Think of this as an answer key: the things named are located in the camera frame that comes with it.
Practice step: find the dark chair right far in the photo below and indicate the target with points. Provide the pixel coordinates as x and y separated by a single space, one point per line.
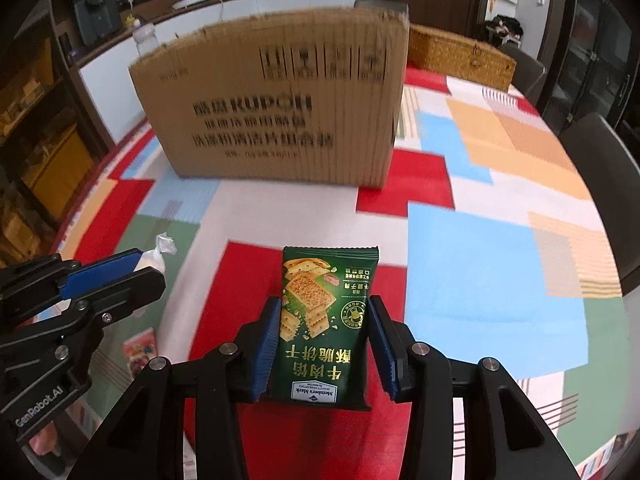
529 73

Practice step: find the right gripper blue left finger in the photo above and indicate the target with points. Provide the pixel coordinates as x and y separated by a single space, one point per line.
258 343

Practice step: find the brown cardboard box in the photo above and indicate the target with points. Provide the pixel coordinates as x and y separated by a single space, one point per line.
311 95

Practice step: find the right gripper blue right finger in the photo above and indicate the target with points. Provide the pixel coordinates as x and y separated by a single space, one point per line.
389 341

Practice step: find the dark chair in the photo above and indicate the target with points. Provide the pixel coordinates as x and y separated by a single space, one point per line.
612 177
529 73

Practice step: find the woven wicker basket box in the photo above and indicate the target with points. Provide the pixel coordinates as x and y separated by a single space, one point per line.
449 54

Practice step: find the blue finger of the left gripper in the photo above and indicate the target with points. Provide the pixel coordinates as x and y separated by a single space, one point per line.
99 273
114 301

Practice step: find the dark chair right near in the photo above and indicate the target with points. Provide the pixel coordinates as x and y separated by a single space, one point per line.
612 177

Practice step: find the white silver snack pouch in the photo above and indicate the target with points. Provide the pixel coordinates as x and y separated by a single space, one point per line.
155 257

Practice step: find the green cracker packet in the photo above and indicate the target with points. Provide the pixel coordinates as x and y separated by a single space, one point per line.
322 350

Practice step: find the colourful patchwork tablecloth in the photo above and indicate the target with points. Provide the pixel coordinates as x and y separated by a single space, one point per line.
485 241

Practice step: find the pink bear snack bar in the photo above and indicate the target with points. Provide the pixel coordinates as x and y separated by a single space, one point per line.
138 350

